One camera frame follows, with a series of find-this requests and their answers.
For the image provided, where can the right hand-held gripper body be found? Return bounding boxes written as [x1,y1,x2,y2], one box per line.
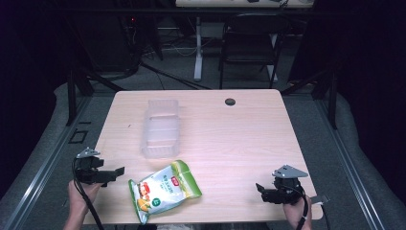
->
[269,164,309,206]

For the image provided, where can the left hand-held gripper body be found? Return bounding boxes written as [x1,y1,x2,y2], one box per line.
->
[74,147,110,186]

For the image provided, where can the green and white snack bag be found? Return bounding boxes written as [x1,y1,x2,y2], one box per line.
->
[127,159,203,226]

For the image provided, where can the clear plastic container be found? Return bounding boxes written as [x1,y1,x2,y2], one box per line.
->
[139,98,182,160]

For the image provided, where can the person's right hand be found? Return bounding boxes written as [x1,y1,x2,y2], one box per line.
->
[282,195,313,230]

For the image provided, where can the person's left hand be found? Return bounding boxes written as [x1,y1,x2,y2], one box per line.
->
[67,179,102,219]

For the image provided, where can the grey tag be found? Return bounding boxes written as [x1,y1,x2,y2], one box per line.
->
[310,194,330,206]

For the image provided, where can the black metal stand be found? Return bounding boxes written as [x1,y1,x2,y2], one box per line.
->
[281,63,339,130]
[64,47,125,127]

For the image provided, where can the white desk leg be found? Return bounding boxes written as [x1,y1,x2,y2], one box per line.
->
[192,15,204,82]

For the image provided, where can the black folding chair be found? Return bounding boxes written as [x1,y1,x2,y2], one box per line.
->
[217,12,291,91]

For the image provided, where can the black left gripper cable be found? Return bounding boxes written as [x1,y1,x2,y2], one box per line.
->
[72,157,105,230]

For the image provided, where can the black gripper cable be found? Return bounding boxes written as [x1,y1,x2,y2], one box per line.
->
[72,157,105,230]
[288,185,310,230]

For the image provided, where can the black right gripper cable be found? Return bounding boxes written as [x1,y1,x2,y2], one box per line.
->
[288,185,310,230]

